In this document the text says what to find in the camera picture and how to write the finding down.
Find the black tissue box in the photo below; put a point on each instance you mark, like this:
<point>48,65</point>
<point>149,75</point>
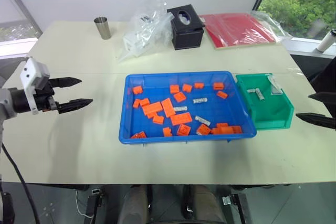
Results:
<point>187,32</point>

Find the blue plastic tray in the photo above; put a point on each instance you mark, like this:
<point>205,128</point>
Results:
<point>131,127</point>

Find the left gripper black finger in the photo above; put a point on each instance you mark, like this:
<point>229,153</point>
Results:
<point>72,106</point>
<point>64,82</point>

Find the black angular shape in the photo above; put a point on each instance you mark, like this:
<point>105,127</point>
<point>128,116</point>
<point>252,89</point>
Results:
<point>329,77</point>

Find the steel cup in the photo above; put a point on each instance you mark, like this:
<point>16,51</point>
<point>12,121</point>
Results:
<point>103,28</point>

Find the green plastic bin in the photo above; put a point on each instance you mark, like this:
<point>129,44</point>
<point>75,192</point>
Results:
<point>273,113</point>

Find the large orange block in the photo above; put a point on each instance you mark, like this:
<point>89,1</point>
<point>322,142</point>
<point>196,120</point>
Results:
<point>181,119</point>
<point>152,109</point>

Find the clear plastic sleeve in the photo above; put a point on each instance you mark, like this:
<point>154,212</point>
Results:
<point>273,24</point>

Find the dark rounded shape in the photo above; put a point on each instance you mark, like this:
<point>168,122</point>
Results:
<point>206,205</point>
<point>132,205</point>

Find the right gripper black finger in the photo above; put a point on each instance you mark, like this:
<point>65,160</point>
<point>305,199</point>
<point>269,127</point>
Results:
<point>325,98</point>
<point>320,120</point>

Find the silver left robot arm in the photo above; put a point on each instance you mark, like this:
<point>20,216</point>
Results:
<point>8,100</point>

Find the black table bracket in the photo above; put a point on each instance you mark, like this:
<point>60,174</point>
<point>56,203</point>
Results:
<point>237,208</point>
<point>94,205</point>

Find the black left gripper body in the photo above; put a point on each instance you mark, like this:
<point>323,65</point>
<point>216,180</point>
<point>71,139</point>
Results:
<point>42,98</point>

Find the small orange block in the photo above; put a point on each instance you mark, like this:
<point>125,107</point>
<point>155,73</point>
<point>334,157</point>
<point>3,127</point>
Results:
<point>179,97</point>
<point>167,132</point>
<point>158,119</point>
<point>218,86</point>
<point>138,135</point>
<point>222,94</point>
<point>187,88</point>
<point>136,104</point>
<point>145,102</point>
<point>137,90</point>
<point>227,130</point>
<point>174,89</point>
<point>222,125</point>
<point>237,129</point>
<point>199,85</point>
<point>215,130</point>

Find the crumpled clear plastic bag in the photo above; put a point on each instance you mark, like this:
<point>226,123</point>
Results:
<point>147,30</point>

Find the white cylinder with black cap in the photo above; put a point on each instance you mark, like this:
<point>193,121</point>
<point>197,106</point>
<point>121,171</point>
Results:
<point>325,41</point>

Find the long orange block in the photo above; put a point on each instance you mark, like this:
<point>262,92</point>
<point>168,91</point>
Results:
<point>168,107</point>

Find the red folder in plastic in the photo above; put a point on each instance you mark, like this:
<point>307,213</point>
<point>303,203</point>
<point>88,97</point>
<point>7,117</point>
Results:
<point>233,30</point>

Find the orange square plastic part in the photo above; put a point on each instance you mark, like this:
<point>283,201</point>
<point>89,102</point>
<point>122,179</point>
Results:
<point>183,130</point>

